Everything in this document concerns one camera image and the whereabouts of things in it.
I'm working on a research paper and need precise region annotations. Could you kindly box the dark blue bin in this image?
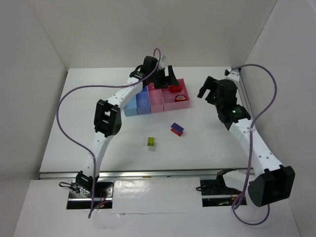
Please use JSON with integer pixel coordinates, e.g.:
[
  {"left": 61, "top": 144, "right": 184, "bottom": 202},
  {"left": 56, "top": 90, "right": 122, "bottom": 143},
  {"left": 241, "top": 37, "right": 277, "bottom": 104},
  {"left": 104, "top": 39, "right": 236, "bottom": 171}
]
[{"left": 136, "top": 87, "right": 151, "bottom": 115}]

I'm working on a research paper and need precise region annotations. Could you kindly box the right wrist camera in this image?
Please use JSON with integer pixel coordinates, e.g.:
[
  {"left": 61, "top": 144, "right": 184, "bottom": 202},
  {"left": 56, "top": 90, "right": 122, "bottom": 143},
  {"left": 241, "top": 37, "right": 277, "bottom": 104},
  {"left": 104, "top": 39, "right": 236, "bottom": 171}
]
[{"left": 224, "top": 69, "right": 240, "bottom": 81}]

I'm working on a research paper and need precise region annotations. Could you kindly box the red lego brick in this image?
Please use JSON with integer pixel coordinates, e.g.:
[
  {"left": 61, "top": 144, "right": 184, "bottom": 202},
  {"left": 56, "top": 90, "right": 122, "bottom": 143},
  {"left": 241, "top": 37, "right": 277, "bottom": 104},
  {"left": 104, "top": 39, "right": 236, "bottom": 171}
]
[{"left": 168, "top": 85, "right": 183, "bottom": 93}]

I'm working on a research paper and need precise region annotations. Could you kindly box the large pink bin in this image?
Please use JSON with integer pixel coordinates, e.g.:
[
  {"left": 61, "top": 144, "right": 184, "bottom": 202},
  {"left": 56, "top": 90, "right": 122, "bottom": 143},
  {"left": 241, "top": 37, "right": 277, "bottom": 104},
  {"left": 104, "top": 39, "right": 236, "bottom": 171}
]
[{"left": 161, "top": 79, "right": 190, "bottom": 112}]

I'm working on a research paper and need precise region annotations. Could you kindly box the light blue bin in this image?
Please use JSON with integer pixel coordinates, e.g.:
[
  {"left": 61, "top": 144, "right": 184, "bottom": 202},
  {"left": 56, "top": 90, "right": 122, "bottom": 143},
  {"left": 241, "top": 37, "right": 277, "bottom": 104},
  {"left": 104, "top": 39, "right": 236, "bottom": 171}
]
[{"left": 123, "top": 96, "right": 138, "bottom": 117}]

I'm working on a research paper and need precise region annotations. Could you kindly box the small pink bin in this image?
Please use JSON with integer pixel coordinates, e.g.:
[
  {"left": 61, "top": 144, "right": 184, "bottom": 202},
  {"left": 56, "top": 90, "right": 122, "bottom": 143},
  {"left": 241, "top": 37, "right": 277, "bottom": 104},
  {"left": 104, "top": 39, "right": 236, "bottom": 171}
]
[{"left": 148, "top": 83, "right": 164, "bottom": 113}]

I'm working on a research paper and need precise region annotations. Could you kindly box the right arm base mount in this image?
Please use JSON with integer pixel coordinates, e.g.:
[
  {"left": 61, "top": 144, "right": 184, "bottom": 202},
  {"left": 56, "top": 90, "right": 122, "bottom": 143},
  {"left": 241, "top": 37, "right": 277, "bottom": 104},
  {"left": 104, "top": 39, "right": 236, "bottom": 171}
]
[{"left": 196, "top": 180, "right": 241, "bottom": 207}]

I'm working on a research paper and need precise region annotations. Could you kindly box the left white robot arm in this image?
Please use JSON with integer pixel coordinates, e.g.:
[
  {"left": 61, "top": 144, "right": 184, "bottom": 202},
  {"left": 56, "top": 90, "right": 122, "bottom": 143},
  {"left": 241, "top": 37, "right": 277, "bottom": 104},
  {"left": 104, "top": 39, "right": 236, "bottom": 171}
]
[{"left": 76, "top": 56, "right": 180, "bottom": 197}]

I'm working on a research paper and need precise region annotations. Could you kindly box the red white lego piece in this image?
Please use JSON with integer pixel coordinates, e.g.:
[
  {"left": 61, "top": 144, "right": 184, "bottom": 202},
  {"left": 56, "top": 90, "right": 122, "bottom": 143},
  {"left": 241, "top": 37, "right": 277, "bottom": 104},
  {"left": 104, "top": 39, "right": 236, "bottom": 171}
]
[{"left": 174, "top": 94, "right": 187, "bottom": 102}]

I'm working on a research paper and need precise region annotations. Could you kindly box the blue lego brick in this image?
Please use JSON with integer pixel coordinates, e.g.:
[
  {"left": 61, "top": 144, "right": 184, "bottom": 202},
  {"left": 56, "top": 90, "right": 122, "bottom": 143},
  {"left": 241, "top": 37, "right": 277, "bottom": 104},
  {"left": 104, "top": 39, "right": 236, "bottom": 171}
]
[{"left": 171, "top": 123, "right": 184, "bottom": 133}]

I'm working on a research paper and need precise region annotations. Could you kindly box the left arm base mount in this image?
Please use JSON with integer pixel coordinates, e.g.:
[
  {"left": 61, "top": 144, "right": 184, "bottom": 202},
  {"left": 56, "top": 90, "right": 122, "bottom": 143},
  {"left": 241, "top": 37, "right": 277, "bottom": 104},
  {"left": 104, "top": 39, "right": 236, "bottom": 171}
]
[{"left": 59, "top": 181, "right": 114, "bottom": 210}]

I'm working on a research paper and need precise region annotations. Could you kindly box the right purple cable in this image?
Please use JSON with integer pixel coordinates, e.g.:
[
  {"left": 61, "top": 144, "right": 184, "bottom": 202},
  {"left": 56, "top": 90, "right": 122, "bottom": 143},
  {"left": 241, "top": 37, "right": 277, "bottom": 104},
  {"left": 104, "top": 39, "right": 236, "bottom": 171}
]
[{"left": 231, "top": 63, "right": 277, "bottom": 226}]

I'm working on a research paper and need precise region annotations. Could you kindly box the red lego under blue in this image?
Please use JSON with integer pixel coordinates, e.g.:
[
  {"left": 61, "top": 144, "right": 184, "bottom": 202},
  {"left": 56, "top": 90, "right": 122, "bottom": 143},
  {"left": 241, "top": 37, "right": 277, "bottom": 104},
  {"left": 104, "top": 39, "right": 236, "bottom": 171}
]
[{"left": 170, "top": 128, "right": 183, "bottom": 137}]

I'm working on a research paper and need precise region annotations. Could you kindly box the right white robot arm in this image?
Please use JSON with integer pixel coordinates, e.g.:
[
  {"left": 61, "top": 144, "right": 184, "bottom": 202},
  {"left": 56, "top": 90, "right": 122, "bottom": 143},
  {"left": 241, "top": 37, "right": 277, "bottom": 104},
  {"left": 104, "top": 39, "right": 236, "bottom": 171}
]
[{"left": 197, "top": 77, "right": 295, "bottom": 207}]

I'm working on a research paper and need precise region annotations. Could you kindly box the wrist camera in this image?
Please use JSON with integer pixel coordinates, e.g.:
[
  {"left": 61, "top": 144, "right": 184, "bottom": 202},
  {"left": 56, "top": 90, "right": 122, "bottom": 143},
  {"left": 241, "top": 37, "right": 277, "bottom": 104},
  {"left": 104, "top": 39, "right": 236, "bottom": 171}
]
[
  {"left": 224, "top": 69, "right": 240, "bottom": 81},
  {"left": 158, "top": 54, "right": 166, "bottom": 68}
]

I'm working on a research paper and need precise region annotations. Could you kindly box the aluminium front rail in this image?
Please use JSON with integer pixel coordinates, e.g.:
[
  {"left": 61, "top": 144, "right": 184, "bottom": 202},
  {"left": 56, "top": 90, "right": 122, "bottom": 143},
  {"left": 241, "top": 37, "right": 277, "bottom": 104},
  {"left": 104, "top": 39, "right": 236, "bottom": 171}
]
[{"left": 39, "top": 168, "right": 255, "bottom": 180}]

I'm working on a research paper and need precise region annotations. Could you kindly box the yellow green lego block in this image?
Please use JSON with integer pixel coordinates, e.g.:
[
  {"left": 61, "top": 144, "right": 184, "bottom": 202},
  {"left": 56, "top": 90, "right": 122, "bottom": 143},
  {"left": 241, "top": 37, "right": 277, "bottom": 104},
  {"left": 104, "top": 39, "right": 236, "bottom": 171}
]
[{"left": 147, "top": 137, "right": 155, "bottom": 150}]

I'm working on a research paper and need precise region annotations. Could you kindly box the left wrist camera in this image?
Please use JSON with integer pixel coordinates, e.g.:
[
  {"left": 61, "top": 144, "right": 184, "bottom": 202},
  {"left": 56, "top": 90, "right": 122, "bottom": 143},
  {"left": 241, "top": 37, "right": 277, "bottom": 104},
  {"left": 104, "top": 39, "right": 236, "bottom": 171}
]
[{"left": 158, "top": 54, "right": 166, "bottom": 68}]

